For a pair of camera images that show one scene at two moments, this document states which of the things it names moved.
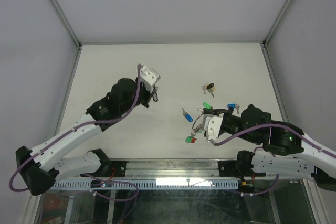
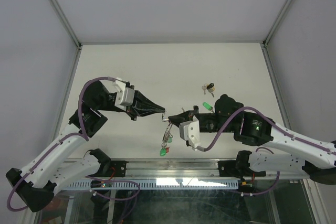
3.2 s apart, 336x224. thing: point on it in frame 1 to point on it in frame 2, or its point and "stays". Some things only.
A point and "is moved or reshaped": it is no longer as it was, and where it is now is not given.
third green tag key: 207,105 stays
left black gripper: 148,94 to 140,101
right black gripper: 218,111 to 184,117
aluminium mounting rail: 138,169 stays
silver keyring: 198,128 is moved or reshaped
